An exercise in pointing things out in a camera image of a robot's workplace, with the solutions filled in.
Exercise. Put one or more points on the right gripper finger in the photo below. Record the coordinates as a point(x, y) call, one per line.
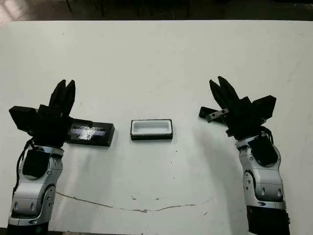
point(228, 91)
point(217, 94)

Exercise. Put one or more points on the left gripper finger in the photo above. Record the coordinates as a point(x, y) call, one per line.
point(69, 98)
point(58, 96)

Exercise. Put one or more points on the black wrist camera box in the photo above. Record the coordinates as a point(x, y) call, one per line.
point(265, 105)
point(23, 118)

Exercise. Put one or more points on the black box base white insert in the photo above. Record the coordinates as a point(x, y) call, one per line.
point(151, 127)

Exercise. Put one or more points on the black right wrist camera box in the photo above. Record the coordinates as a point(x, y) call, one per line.
point(265, 105)

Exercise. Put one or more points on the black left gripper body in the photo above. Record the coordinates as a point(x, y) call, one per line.
point(52, 127)

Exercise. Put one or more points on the black box with label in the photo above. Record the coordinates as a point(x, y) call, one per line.
point(97, 134)

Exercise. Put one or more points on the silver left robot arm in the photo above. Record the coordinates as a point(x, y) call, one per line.
point(34, 193)

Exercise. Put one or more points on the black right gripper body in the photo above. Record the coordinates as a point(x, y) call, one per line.
point(244, 117)

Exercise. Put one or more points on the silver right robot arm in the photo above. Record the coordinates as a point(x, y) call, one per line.
point(264, 186)

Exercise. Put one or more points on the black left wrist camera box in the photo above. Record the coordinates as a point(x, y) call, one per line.
point(23, 118)

